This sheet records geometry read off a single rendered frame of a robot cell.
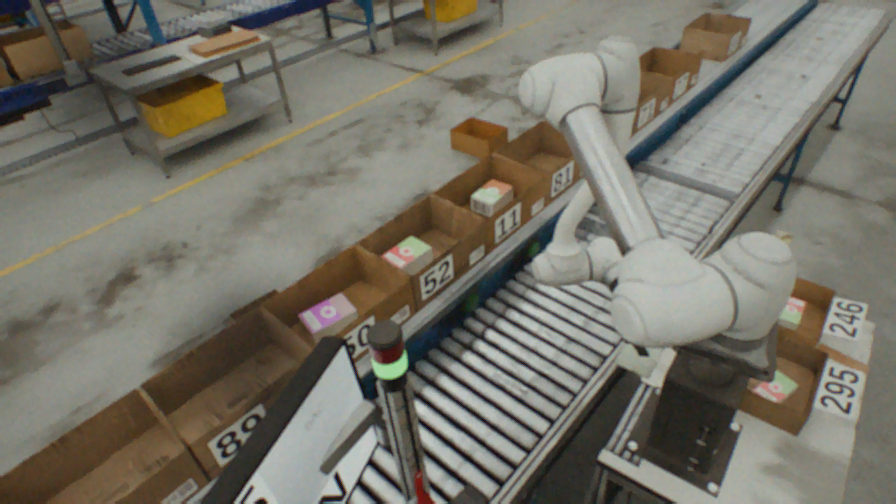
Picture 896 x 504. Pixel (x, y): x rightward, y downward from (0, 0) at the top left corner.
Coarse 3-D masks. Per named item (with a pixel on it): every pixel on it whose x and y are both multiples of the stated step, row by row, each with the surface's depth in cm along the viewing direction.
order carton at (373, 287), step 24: (336, 264) 189; (360, 264) 196; (384, 264) 184; (288, 288) 177; (312, 288) 185; (336, 288) 194; (360, 288) 198; (384, 288) 193; (408, 288) 178; (288, 312) 181; (360, 312) 188; (384, 312) 173
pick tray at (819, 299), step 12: (804, 288) 194; (816, 288) 191; (828, 288) 188; (804, 300) 196; (816, 300) 193; (828, 300) 190; (804, 312) 192; (816, 312) 192; (828, 312) 181; (804, 324) 188; (816, 324) 188; (792, 336) 176; (804, 336) 173; (816, 336) 183
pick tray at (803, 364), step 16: (784, 336) 173; (784, 352) 176; (800, 352) 173; (816, 352) 169; (784, 368) 175; (800, 368) 174; (816, 368) 172; (752, 384) 171; (800, 384) 169; (816, 384) 164; (752, 400) 160; (768, 400) 156; (784, 400) 165; (800, 400) 165; (752, 416) 163; (768, 416) 159; (784, 416) 156; (800, 416) 152
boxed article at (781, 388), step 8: (776, 376) 169; (784, 376) 168; (760, 384) 167; (768, 384) 167; (776, 384) 166; (784, 384) 166; (792, 384) 166; (760, 392) 165; (768, 392) 164; (776, 392) 164; (784, 392) 164; (792, 392) 166; (776, 400) 162
